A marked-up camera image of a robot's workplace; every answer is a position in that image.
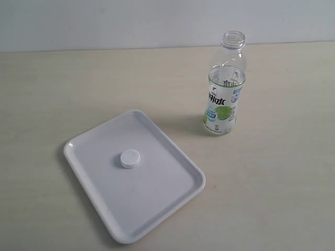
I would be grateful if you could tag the white bottle cap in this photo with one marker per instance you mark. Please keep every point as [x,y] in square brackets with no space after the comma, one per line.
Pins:
[130,158]

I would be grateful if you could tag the clear plastic drink bottle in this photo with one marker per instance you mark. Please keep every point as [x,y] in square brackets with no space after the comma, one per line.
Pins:
[226,78]

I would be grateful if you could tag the white plastic tray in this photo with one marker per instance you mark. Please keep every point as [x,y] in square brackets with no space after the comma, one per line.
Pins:
[132,202]

